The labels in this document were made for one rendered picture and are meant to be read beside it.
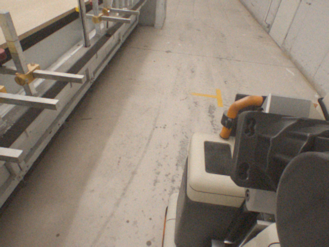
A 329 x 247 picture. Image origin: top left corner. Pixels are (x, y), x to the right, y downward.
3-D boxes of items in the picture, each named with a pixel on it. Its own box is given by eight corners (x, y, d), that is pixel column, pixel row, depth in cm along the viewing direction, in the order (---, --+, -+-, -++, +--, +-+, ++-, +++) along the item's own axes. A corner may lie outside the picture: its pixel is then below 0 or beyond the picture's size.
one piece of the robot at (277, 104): (238, 148, 34) (268, 91, 25) (270, 152, 34) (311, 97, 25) (246, 212, 27) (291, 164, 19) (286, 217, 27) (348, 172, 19)
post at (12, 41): (41, 107, 117) (9, 9, 86) (37, 111, 114) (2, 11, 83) (35, 106, 117) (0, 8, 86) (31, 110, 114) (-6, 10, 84)
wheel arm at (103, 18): (130, 23, 184) (130, 18, 181) (129, 24, 181) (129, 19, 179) (80, 17, 185) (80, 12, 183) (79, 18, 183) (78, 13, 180)
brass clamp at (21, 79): (42, 73, 112) (40, 64, 109) (27, 86, 102) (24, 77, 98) (31, 72, 112) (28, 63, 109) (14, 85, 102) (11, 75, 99)
